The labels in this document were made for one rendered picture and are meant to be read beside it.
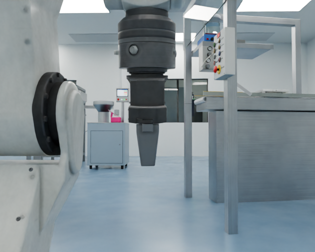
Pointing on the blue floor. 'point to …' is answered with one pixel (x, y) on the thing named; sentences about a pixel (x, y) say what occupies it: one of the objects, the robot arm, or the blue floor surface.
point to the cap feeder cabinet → (108, 144)
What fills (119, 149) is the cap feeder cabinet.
